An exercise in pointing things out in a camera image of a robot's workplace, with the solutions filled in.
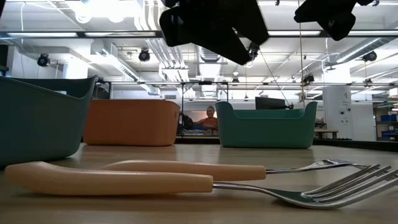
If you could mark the background black frame rig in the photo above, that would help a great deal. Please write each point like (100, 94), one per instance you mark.
(205, 82)

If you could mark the wooden bench table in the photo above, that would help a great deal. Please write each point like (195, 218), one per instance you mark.
(326, 131)

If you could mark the dark teal plastic bin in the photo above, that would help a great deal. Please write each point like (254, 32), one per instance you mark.
(37, 124)

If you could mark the background black robot arm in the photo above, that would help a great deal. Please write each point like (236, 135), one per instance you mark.
(186, 121)

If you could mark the black overhead beam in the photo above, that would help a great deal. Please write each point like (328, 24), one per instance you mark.
(324, 33)

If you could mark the black monitor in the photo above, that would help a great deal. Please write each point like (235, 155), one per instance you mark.
(269, 103)

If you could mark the black aluminium table frame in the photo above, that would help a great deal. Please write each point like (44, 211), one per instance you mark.
(196, 140)

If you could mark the orange plastic bin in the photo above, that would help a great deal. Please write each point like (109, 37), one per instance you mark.
(130, 124)

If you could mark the person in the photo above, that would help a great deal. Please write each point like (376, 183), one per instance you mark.
(211, 123)

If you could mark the green plastic bin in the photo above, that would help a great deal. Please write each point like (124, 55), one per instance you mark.
(264, 133)

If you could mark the shelf with blue bins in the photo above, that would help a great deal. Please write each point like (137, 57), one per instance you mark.
(388, 118)

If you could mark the black ceiling camera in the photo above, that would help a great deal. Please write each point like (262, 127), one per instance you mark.
(43, 60)
(370, 56)
(308, 79)
(255, 51)
(144, 55)

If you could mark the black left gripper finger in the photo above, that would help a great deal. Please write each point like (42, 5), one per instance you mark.
(255, 31)
(233, 49)

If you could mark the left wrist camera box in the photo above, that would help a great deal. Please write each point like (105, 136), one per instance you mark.
(172, 28)

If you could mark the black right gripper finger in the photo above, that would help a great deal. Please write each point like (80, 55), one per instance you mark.
(308, 16)

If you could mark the ribbed silver air duct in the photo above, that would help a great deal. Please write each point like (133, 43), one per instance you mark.
(211, 56)

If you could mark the white pillar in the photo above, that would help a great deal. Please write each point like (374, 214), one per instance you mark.
(337, 124)

